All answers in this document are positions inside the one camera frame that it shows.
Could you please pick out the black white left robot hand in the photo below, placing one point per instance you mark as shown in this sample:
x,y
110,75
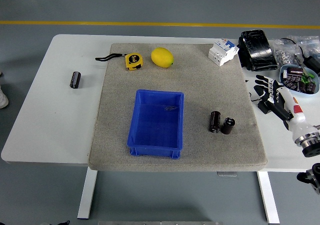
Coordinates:
x,y
64,223

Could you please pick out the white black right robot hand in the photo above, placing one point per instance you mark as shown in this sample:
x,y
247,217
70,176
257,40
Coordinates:
x,y
293,112

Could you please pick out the dark brown cylindrical battery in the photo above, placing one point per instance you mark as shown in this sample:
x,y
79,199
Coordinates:
x,y
302,87
215,122
228,126
295,72
310,87
75,80
292,83

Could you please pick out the blue plastic box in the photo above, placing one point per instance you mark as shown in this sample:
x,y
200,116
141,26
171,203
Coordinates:
x,y
156,132

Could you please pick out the white table leg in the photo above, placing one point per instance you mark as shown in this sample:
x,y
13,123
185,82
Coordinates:
x,y
87,195
268,197

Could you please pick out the green small parts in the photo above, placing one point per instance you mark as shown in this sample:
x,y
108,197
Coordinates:
x,y
307,78

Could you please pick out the light blue bowl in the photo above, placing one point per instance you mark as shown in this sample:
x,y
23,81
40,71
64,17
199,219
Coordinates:
x,y
316,80

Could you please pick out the black power adapter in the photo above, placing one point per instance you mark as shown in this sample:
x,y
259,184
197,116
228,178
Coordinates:
x,y
312,63

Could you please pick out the clear bag of washers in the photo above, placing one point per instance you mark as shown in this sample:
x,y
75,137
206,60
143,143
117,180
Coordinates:
x,y
285,53

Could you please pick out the black glossy pouch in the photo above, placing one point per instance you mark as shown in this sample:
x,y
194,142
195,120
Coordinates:
x,y
258,51

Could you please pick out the clear plastic bag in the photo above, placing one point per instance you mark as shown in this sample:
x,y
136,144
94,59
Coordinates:
x,y
311,43

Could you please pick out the white circuit breaker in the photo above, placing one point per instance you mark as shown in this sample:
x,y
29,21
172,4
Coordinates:
x,y
222,52

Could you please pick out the grey-brown mat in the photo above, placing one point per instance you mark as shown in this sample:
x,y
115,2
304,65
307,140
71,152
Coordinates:
x,y
200,90

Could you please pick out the yellow lemon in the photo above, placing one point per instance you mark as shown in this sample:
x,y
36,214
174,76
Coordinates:
x,y
162,57

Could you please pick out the yellow tape measure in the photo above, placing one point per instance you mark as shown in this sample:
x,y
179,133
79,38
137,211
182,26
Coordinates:
x,y
133,61

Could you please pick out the grey under-table bracket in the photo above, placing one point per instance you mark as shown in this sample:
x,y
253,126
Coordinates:
x,y
227,174

